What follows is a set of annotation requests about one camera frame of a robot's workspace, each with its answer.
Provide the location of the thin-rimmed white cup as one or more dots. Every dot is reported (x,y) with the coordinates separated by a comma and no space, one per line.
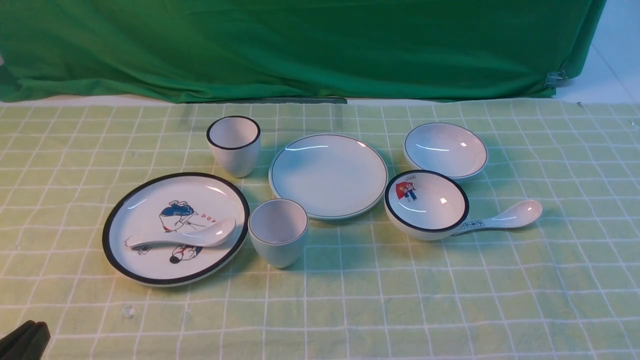
(278,229)

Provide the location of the white spoon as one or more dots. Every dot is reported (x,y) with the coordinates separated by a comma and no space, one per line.
(520,215)
(211,236)

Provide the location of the thin-rimmed white bowl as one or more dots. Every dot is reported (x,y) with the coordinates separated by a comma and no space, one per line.
(448,149)

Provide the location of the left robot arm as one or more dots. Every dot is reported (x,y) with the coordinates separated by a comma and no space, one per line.
(27,342)

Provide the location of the plain white plate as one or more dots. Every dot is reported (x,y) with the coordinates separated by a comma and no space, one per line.
(332,176)

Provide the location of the black-rimmed white cup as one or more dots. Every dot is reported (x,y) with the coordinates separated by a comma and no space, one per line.
(235,143)

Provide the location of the black-rimmed bowl with flag picture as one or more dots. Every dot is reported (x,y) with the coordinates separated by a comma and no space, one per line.
(425,205)

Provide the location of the black-rimmed illustrated plate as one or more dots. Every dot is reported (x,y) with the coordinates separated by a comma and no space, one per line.
(174,204)

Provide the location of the white spoon beside bowl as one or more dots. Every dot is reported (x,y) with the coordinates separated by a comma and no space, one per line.
(520,215)

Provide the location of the metal binder clip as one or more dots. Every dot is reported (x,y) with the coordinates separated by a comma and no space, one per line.
(555,79)

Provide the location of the light green checkered tablecloth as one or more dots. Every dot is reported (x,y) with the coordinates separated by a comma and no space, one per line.
(563,288)

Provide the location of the green backdrop cloth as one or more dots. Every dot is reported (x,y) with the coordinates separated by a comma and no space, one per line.
(196,51)

